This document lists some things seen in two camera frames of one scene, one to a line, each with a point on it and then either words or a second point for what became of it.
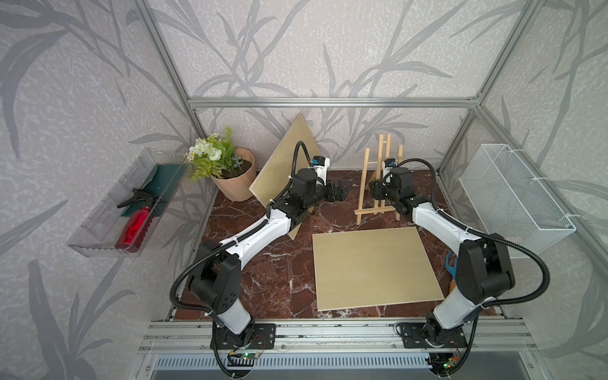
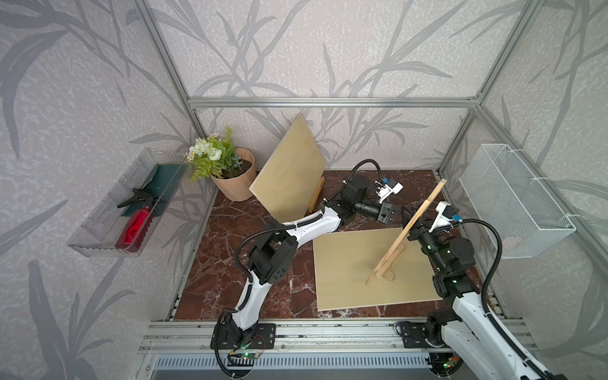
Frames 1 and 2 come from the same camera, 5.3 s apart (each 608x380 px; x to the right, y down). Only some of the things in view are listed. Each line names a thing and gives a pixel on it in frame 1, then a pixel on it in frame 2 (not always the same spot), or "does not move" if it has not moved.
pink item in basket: (507, 239) does not move
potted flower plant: (231, 169) does not move
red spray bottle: (136, 229) does not move
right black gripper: (375, 189) to (421, 233)
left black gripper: (340, 196) to (384, 215)
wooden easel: (382, 155) to (385, 262)
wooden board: (370, 267) does not move
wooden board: (279, 169) does not move
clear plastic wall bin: (125, 218) does not move
